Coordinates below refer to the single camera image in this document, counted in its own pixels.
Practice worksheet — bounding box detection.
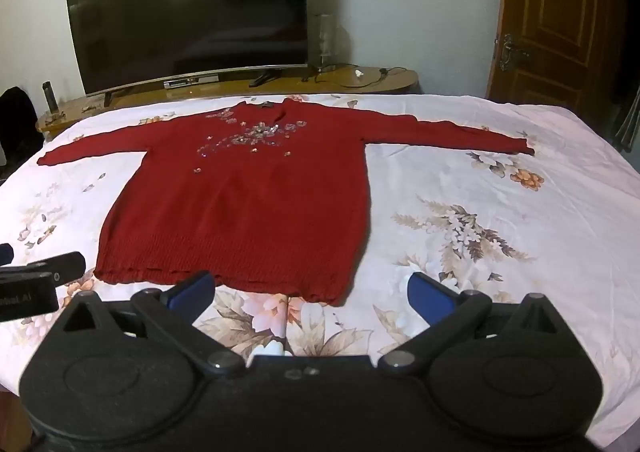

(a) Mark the silver set-top box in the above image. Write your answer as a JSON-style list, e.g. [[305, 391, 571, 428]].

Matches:
[[163, 74, 220, 90]]

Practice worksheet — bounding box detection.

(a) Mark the grey cylinder lamp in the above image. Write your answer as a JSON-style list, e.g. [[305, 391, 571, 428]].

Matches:
[[307, 13, 335, 74]]

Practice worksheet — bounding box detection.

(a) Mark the black curved television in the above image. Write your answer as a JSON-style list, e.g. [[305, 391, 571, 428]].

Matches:
[[65, 0, 309, 107]]

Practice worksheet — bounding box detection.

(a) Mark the wooden television cabinet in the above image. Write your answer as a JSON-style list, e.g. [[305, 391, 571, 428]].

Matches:
[[37, 65, 420, 140]]

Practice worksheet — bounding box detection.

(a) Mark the red beaded sweater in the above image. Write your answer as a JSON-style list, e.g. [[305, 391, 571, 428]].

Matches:
[[37, 100, 536, 308]]

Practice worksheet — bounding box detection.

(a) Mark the black cable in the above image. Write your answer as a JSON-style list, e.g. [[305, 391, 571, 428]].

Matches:
[[302, 64, 409, 89]]

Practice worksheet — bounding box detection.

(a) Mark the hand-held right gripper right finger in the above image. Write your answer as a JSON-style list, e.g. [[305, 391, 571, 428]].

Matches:
[[377, 272, 577, 378]]

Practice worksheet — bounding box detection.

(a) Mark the black cloth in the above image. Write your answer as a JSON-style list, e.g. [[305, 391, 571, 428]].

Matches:
[[0, 86, 40, 169]]

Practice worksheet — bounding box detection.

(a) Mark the dark curtain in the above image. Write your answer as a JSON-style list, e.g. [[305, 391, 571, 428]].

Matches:
[[614, 81, 640, 154]]

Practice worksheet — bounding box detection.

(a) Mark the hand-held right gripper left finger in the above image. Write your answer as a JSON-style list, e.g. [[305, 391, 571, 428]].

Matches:
[[59, 271, 247, 379]]

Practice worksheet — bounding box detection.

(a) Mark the floral white bed sheet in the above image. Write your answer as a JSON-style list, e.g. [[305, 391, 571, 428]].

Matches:
[[0, 93, 640, 448]]

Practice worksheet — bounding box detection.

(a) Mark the metal door handle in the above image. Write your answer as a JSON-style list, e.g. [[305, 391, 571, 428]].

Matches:
[[492, 32, 531, 71]]

